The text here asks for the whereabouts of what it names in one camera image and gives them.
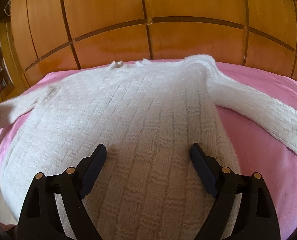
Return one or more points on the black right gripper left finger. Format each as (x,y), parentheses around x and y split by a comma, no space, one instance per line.
(39,218)

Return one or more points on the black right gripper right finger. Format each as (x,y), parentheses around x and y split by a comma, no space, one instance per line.
(256,216)

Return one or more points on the white knitted sweater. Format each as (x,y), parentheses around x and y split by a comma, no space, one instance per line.
(147,114)

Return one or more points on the pink bedspread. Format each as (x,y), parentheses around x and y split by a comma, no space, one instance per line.
(257,150)

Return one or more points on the wooden panelled headboard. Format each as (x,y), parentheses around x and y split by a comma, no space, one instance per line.
(56,35)

